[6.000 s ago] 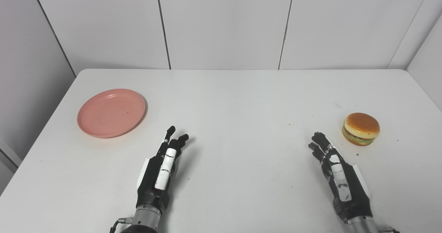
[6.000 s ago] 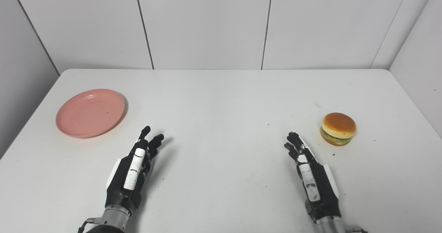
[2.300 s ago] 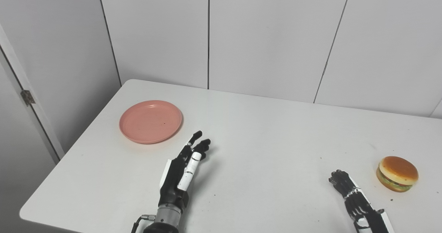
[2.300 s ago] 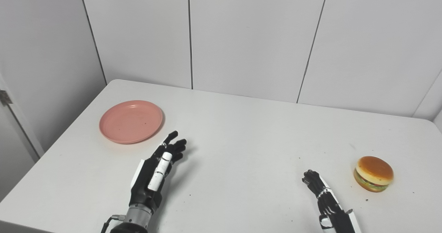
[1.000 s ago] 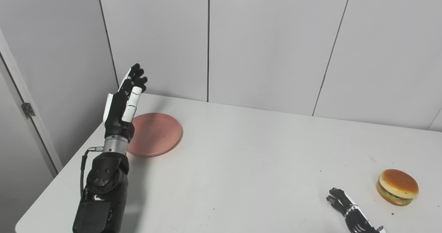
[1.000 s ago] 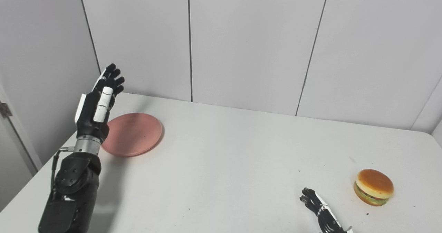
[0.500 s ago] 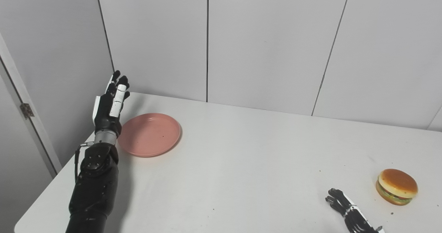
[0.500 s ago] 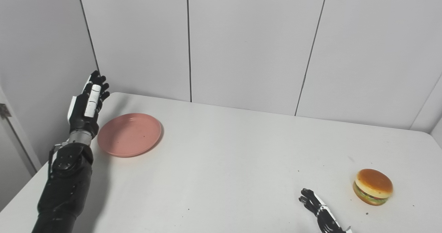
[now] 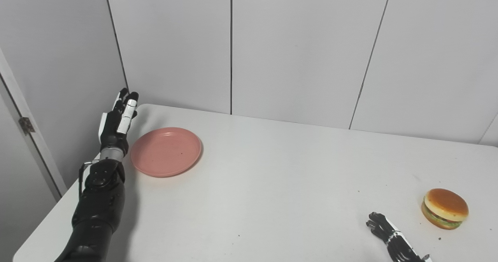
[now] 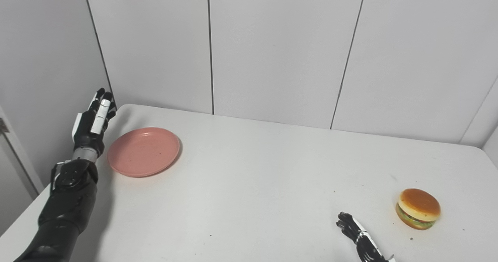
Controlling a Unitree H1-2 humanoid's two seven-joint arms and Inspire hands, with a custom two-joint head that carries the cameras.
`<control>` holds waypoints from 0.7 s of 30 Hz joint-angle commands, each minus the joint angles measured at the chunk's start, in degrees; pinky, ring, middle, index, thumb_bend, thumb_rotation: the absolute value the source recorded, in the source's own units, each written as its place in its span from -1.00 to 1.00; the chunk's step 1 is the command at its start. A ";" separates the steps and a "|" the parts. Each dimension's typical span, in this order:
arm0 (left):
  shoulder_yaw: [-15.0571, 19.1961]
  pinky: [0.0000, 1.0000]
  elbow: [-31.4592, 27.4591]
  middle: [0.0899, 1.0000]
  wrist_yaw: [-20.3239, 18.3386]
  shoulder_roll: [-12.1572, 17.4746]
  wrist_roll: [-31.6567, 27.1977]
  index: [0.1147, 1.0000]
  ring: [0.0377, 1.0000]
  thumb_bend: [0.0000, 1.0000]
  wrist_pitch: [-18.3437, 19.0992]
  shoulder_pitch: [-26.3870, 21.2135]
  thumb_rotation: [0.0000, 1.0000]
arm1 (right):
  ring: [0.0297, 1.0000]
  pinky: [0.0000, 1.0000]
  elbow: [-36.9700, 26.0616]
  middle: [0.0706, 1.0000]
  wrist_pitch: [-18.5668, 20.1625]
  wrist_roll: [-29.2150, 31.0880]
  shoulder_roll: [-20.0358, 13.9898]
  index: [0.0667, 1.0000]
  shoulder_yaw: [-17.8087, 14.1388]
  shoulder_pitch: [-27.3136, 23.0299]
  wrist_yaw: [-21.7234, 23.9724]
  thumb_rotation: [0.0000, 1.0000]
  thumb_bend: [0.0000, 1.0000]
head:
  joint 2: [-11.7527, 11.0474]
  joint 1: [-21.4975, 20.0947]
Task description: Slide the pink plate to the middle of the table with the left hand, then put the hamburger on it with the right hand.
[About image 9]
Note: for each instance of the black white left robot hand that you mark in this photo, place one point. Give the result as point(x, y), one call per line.
point(113, 131)

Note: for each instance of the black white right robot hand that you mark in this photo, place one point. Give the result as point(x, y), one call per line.
point(400, 248)

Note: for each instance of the pink round plate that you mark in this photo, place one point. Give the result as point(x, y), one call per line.
point(165, 151)

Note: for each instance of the toy hamburger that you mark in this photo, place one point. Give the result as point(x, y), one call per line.
point(445, 207)

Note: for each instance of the metal door hinge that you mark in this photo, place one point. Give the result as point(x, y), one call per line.
point(26, 125)

